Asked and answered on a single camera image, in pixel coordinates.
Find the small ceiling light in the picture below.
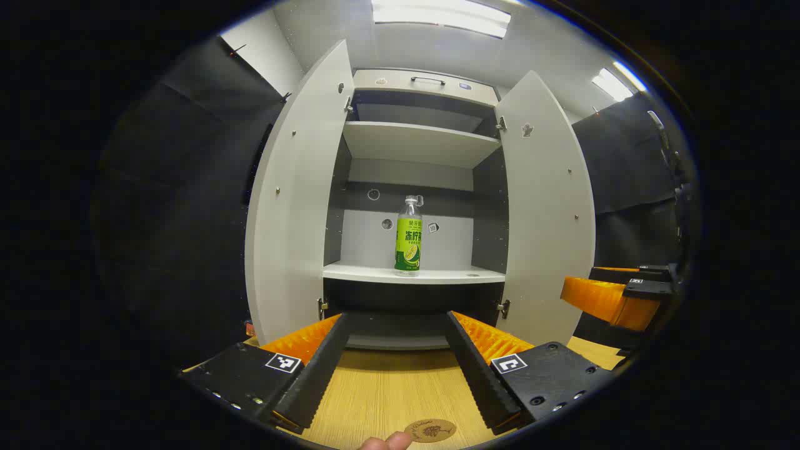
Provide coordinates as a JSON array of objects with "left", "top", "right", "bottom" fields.
[{"left": 591, "top": 61, "right": 648, "bottom": 103}]

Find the long ceiling light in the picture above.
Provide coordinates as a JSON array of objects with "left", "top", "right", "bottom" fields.
[{"left": 371, "top": 0, "right": 512, "bottom": 39}]

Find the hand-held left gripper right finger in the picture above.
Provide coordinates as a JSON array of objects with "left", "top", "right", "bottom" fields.
[{"left": 445, "top": 310, "right": 618, "bottom": 437}]

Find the grey cabinet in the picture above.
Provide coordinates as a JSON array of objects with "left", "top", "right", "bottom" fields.
[{"left": 322, "top": 67, "right": 508, "bottom": 351}]

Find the grey cabinet shelf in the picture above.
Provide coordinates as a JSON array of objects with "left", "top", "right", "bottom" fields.
[
  {"left": 342, "top": 120, "right": 502, "bottom": 169},
  {"left": 322, "top": 261, "right": 506, "bottom": 286}
]

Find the green label clear bottle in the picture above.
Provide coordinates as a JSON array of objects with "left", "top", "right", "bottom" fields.
[{"left": 394, "top": 195, "right": 424, "bottom": 277}]

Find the grey cabinet door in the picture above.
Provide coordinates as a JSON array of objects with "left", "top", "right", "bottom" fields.
[
  {"left": 496, "top": 70, "right": 596, "bottom": 346},
  {"left": 245, "top": 39, "right": 356, "bottom": 346}
]

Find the round wooden coaster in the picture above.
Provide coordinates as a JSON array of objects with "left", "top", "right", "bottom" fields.
[{"left": 404, "top": 418, "right": 458, "bottom": 444}]

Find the black backdrop cloth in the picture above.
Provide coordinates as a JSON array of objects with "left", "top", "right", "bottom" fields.
[
  {"left": 94, "top": 36, "right": 291, "bottom": 376},
  {"left": 572, "top": 92, "right": 691, "bottom": 351}
]

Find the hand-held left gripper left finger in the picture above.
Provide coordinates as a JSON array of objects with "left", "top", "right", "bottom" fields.
[{"left": 178, "top": 311, "right": 352, "bottom": 436}]

